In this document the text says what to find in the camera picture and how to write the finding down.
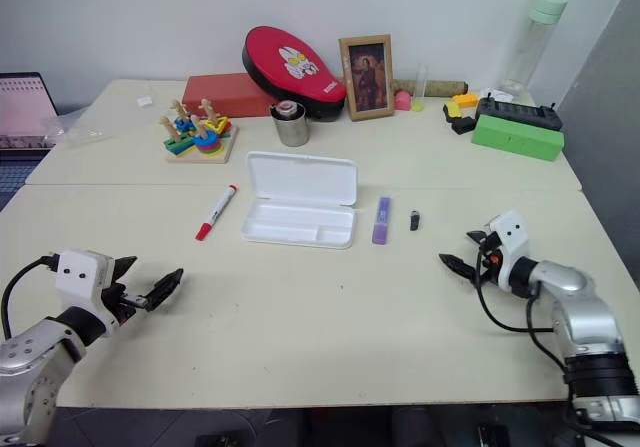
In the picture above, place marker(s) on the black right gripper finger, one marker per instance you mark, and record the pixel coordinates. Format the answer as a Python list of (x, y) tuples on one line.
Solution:
[(479, 236), (457, 265)]

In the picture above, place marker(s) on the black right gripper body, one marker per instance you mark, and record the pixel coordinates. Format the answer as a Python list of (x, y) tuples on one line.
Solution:
[(489, 269)]

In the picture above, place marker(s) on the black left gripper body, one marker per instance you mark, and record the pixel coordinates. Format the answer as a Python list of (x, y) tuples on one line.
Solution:
[(115, 299)]

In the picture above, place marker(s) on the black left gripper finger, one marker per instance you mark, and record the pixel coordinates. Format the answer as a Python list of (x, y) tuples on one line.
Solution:
[(125, 267), (165, 289)]

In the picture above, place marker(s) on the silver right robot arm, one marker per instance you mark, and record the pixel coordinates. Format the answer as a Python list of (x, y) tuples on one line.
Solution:
[(585, 312)]

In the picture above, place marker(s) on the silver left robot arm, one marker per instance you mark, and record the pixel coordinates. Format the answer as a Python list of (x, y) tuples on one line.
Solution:
[(30, 362)]

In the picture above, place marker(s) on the white plastic case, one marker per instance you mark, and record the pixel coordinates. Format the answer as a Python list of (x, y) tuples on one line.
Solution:
[(300, 177)]

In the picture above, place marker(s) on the purple eraser stick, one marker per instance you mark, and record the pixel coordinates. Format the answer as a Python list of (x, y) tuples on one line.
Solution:
[(382, 222)]

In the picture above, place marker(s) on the red whiteboard marker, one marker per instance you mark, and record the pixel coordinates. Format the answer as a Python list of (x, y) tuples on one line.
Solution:
[(216, 212)]

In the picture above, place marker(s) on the green foam block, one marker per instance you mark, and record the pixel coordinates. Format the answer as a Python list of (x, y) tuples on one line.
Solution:
[(517, 139)]

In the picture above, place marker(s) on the small black block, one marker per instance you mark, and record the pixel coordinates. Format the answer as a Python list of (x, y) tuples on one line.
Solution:
[(462, 125)]

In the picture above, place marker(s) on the yellow black small object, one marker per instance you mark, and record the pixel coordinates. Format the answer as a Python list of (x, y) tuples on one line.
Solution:
[(452, 111)]

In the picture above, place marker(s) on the orange yellow block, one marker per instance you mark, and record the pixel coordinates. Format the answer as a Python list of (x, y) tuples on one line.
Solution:
[(466, 100)]

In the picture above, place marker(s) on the clear plastic bag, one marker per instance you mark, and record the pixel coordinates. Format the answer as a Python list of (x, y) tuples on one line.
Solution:
[(75, 134)]

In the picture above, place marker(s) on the crumpled white paper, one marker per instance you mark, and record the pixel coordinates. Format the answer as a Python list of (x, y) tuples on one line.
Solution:
[(495, 93)]

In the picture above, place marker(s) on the wooden shape stacking toy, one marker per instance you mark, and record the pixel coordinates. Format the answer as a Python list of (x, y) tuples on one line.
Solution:
[(200, 142)]

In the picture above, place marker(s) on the brown rolled mat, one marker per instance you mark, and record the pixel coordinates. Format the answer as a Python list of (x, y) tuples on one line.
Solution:
[(445, 87)]

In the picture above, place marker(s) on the small pink object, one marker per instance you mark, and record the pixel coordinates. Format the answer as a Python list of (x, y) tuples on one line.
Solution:
[(402, 102)]

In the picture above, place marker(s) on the clear tube yellow-green base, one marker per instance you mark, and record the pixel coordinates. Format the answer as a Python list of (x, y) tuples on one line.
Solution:
[(419, 87)]

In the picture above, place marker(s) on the laptop with pink screen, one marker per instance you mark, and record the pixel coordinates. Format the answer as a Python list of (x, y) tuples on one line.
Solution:
[(22, 109)]

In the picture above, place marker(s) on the wooden framed picture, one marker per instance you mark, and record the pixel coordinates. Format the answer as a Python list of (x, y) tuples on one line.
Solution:
[(367, 77)]

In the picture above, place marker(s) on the clear bottle green lid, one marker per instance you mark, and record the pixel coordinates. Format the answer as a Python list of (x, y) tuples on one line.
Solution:
[(530, 47)]

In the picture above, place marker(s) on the red rectangular box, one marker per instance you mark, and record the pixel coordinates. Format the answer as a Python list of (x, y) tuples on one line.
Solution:
[(220, 94)]

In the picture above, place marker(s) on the stainless steel cup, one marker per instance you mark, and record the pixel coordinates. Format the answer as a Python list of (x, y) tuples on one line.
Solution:
[(290, 129)]

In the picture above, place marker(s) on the red white item in cup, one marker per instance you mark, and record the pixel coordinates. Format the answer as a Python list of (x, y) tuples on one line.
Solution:
[(286, 108)]

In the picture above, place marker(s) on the red black boxing pad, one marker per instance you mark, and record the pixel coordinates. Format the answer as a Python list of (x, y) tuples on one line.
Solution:
[(295, 62)]

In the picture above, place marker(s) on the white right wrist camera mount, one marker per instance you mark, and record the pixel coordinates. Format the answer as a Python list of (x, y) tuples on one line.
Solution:
[(512, 237)]

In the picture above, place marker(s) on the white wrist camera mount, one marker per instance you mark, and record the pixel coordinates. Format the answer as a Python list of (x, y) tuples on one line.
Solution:
[(80, 277), (512, 237)]

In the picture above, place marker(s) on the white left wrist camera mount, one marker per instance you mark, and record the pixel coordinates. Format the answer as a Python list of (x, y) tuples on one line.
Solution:
[(80, 277)]

